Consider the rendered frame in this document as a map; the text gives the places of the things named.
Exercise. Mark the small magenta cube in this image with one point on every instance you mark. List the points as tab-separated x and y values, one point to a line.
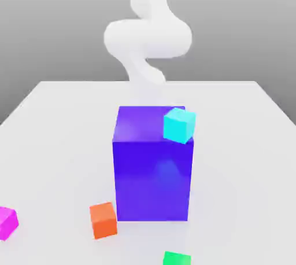
7	222

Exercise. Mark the large purple box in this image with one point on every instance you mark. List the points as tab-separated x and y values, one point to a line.
152	181

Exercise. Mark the small cyan cube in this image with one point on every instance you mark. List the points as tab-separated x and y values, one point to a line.
177	127

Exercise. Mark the small orange cube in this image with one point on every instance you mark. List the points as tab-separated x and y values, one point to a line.
104	222

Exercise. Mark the small green cube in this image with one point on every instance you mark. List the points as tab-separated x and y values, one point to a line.
177	259

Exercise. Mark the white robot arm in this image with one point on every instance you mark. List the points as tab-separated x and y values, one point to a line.
150	35

